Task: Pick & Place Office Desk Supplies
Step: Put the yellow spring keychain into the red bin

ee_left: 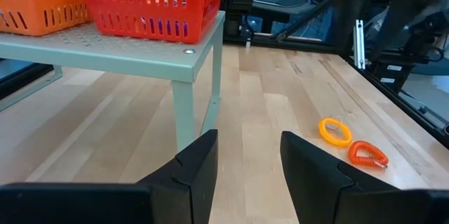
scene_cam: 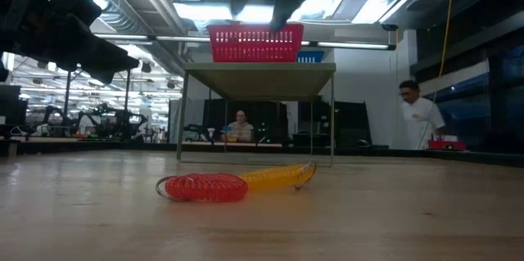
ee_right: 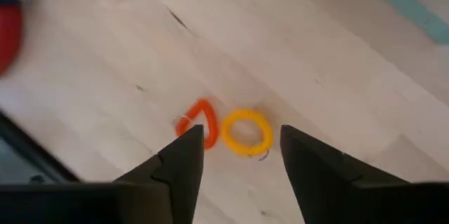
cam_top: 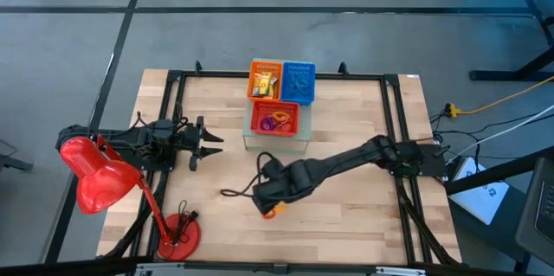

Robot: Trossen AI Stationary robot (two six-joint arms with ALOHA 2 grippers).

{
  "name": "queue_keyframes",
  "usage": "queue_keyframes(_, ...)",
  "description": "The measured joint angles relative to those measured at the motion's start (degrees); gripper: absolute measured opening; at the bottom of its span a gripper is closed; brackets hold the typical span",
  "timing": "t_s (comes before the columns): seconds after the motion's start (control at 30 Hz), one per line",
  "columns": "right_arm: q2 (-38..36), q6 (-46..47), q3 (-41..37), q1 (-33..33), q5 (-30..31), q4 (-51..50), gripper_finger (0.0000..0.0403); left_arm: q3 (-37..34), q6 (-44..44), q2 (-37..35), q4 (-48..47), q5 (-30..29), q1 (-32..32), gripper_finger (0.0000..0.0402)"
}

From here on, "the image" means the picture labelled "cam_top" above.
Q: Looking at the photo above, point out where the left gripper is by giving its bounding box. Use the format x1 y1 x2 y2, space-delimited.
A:
175 115 225 172

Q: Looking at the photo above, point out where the purple coil wristband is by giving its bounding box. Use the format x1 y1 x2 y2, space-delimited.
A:
258 114 279 132

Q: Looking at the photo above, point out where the blue coil wristband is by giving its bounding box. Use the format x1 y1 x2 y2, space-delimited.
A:
287 80 306 98

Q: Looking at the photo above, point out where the red desk lamp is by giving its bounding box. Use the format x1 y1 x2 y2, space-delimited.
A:
59 134 202 262

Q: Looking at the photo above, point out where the red plastic basket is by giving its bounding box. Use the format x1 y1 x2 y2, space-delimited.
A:
249 99 300 138

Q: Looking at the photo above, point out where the orange plastic basket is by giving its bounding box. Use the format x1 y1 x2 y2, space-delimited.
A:
247 61 284 102

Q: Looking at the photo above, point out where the blue plastic basket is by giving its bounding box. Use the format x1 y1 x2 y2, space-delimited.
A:
280 61 317 106

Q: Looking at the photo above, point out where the silver aluminium extrusion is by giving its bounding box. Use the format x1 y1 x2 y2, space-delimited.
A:
375 266 428 276
135 266 185 276

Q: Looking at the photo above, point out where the grey stand foot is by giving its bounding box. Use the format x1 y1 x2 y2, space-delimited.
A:
0 138 35 174

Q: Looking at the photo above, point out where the white box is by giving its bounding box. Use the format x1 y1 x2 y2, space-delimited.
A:
448 156 512 226

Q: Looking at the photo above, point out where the black bar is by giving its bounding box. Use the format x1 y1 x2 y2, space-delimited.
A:
443 144 554 196

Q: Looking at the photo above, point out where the black floor stand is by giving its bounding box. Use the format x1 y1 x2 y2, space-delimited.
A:
468 0 554 82

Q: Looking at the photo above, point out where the dark grey laptop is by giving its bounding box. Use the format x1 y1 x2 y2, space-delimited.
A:
514 156 554 268

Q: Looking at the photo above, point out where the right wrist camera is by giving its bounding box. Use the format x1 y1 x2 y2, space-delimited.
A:
261 157 287 181

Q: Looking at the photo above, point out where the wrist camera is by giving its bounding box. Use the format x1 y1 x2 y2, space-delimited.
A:
150 119 176 140
261 157 287 181

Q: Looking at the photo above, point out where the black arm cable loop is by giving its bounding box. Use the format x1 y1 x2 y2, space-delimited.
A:
219 151 278 199

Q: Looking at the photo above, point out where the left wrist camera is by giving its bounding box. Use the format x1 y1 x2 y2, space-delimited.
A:
150 119 176 140

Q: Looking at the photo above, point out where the black lamp cable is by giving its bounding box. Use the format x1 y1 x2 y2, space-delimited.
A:
175 199 201 245

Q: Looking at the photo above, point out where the black aluminium table frame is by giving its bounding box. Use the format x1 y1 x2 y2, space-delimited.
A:
103 60 464 268

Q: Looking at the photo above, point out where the yellow extension cord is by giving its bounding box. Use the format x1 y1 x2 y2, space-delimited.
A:
445 75 554 119

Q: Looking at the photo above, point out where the white floor cable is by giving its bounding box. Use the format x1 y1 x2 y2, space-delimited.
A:
445 103 554 160

